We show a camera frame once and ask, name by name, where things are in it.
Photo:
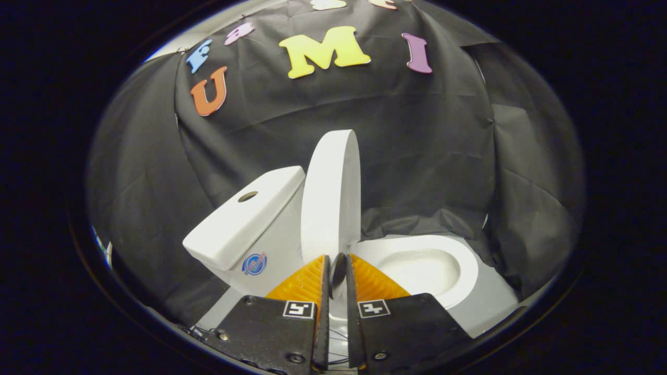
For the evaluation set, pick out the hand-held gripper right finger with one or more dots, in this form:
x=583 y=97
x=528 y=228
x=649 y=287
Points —
x=353 y=333

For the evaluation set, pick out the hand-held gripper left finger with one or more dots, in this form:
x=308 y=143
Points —
x=323 y=333

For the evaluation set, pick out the white toilet lid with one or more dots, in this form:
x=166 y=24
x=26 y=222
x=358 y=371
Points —
x=331 y=198

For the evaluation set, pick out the white ceramic toilet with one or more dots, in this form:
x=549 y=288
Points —
x=461 y=258

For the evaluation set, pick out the white toilet tank cover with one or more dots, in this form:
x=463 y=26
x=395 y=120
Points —
x=239 y=219

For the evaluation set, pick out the black backdrop cloth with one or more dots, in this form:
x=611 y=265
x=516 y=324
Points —
x=417 y=130

